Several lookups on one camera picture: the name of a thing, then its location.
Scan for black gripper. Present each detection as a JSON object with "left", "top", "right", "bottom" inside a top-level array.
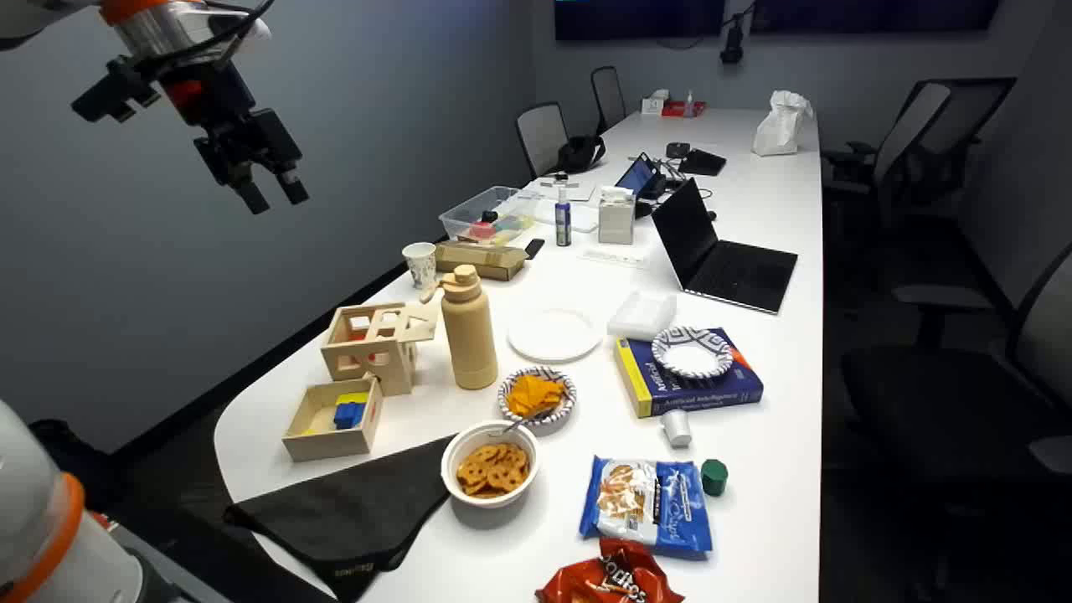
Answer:
[{"left": 191, "top": 67, "right": 312, "bottom": 219}]

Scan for white bowl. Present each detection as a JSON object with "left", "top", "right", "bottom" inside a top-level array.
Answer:
[{"left": 440, "top": 419, "right": 542, "bottom": 514}]

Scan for small bowl of snacks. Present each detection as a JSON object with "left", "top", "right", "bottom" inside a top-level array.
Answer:
[{"left": 497, "top": 365, "right": 580, "bottom": 432}]

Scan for patterned paper bowl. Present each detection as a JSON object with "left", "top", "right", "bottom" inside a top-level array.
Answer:
[{"left": 650, "top": 325, "right": 737, "bottom": 381}]

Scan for white paper cup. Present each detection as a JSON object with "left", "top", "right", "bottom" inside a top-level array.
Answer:
[{"left": 398, "top": 239, "right": 441, "bottom": 293}]

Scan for wooden shape sorter cube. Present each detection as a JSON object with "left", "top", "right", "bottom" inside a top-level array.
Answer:
[{"left": 317, "top": 300, "right": 441, "bottom": 398}]

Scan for clear plastic container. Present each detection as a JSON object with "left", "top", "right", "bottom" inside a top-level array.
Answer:
[{"left": 435, "top": 180, "right": 539, "bottom": 245}]

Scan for flat wooden box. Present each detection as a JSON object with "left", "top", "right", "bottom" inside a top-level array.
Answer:
[{"left": 431, "top": 239, "right": 529, "bottom": 284}]

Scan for tan water bottle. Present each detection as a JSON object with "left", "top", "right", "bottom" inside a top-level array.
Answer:
[{"left": 435, "top": 260, "right": 502, "bottom": 397}]

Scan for wooden tray box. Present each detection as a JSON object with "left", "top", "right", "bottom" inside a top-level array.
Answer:
[{"left": 279, "top": 375, "right": 386, "bottom": 466}]

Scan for grey mesh office chair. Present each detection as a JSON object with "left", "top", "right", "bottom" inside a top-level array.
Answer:
[
  {"left": 587, "top": 65, "right": 629, "bottom": 133},
  {"left": 513, "top": 100, "right": 574, "bottom": 179}
]

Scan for white blue spray can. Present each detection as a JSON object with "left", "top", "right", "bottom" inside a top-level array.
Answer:
[{"left": 551, "top": 184, "right": 576, "bottom": 253}]

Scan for black bag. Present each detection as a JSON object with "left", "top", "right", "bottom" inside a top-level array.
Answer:
[{"left": 557, "top": 133, "right": 610, "bottom": 174}]

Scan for white plate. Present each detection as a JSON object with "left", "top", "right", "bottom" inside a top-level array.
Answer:
[{"left": 504, "top": 301, "right": 606, "bottom": 370}]

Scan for black cloth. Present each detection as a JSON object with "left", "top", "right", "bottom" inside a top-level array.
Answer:
[{"left": 225, "top": 432, "right": 462, "bottom": 603}]

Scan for orange chips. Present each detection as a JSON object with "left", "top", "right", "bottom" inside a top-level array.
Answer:
[{"left": 502, "top": 373, "right": 570, "bottom": 422}]

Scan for white carton box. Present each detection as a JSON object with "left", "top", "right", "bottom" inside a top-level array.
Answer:
[{"left": 596, "top": 184, "right": 639, "bottom": 247}]

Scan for pretzels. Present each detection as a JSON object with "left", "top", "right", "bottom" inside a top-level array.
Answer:
[{"left": 451, "top": 440, "right": 532, "bottom": 501}]

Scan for blue tablet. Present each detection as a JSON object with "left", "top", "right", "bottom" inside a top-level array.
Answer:
[{"left": 614, "top": 155, "right": 669, "bottom": 201}]

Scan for black gadgets pile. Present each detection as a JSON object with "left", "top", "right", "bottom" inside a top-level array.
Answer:
[{"left": 664, "top": 142, "right": 731, "bottom": 179}]

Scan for blue yellow book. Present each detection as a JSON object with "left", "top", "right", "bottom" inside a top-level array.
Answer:
[{"left": 610, "top": 325, "right": 768, "bottom": 422}]

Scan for black laptop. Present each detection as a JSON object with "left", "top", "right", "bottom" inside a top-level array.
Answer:
[{"left": 650, "top": 179, "right": 801, "bottom": 316}]

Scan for small white cup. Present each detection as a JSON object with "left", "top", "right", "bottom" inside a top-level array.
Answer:
[{"left": 661, "top": 410, "right": 696, "bottom": 451}]

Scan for hanging black device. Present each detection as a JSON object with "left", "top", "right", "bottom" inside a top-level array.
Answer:
[{"left": 718, "top": 0, "right": 751, "bottom": 67}]

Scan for blue snack bag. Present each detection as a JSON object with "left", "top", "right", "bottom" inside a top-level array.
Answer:
[{"left": 576, "top": 451, "right": 718, "bottom": 563}]

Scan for white plastic bag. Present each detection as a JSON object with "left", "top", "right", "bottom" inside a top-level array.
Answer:
[{"left": 751, "top": 86, "right": 816, "bottom": 157}]

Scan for red chip bag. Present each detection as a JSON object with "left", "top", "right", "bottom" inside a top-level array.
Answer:
[{"left": 532, "top": 535, "right": 685, "bottom": 603}]

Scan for small green container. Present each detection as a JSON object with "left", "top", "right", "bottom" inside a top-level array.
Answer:
[{"left": 696, "top": 457, "right": 731, "bottom": 501}]

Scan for black office chair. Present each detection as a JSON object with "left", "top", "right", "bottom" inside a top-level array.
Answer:
[
  {"left": 825, "top": 75, "right": 1019, "bottom": 233},
  {"left": 840, "top": 245, "right": 1072, "bottom": 495}
]

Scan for black cable conduit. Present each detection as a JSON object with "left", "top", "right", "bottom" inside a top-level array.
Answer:
[{"left": 165, "top": 0, "right": 279, "bottom": 69}]

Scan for dark wall screen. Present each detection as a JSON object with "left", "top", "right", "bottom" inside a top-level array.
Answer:
[{"left": 551, "top": 0, "right": 1002, "bottom": 45}]

